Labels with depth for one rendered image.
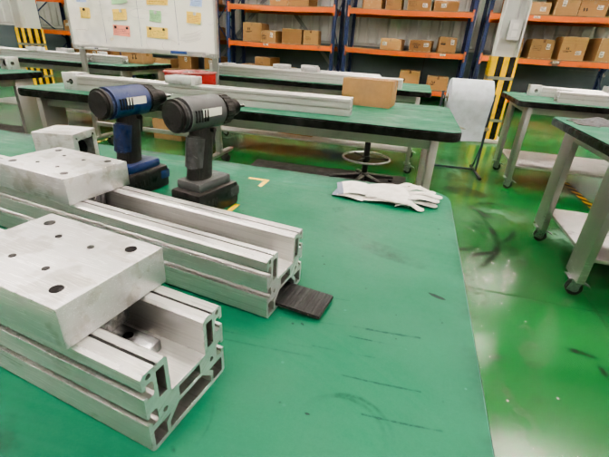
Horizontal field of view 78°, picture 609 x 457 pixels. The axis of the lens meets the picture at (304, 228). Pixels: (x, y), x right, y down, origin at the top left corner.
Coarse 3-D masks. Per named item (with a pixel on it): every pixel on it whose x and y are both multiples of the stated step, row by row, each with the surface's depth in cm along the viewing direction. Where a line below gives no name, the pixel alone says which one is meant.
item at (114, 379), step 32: (160, 288) 37; (0, 320) 34; (128, 320) 38; (160, 320) 36; (192, 320) 34; (0, 352) 36; (32, 352) 33; (64, 352) 31; (96, 352) 29; (128, 352) 30; (160, 352) 35; (192, 352) 35; (64, 384) 33; (96, 384) 31; (128, 384) 28; (160, 384) 31; (192, 384) 34; (96, 416) 33; (128, 416) 30; (160, 416) 31
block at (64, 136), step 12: (36, 132) 87; (48, 132) 87; (60, 132) 88; (72, 132) 89; (84, 132) 91; (36, 144) 89; (48, 144) 88; (60, 144) 88; (72, 144) 88; (84, 144) 95; (96, 144) 96
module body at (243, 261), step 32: (0, 192) 63; (128, 192) 60; (0, 224) 65; (96, 224) 54; (128, 224) 51; (160, 224) 50; (192, 224) 56; (224, 224) 53; (256, 224) 52; (192, 256) 48; (224, 256) 46; (256, 256) 44; (288, 256) 51; (192, 288) 50; (224, 288) 48; (256, 288) 46
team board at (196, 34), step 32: (64, 0) 337; (96, 0) 329; (128, 0) 321; (160, 0) 313; (192, 0) 306; (96, 32) 341; (128, 32) 332; (160, 32) 324; (192, 32) 317; (96, 128) 388; (224, 160) 378
